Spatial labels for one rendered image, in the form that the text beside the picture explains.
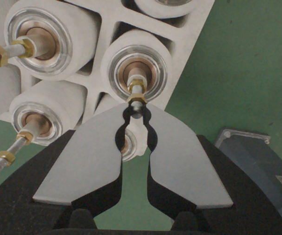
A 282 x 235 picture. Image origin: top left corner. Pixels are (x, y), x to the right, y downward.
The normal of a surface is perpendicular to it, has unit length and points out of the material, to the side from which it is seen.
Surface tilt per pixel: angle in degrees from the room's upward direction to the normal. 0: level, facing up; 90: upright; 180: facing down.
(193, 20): 0
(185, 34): 0
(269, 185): 90
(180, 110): 0
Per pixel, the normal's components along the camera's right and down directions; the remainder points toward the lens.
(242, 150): -0.56, -0.71
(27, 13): 0.02, 0.57
